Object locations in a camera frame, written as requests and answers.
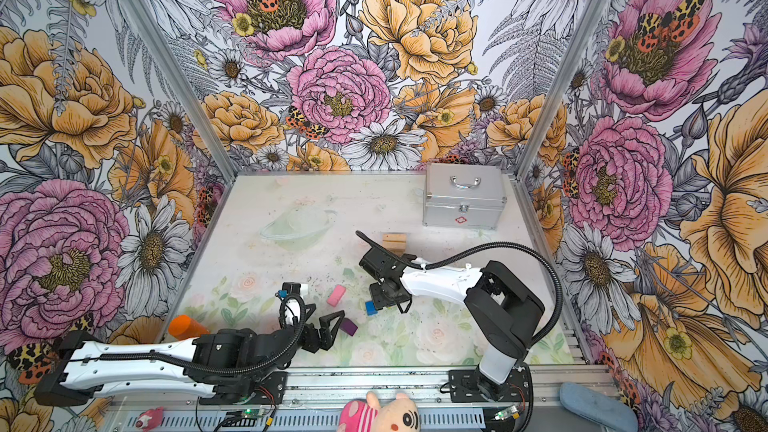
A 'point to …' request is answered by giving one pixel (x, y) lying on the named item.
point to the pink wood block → (336, 295)
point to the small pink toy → (150, 418)
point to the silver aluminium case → (464, 196)
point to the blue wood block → (370, 308)
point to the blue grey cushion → (598, 407)
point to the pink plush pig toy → (399, 415)
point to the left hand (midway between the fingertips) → (327, 317)
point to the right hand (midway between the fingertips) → (387, 308)
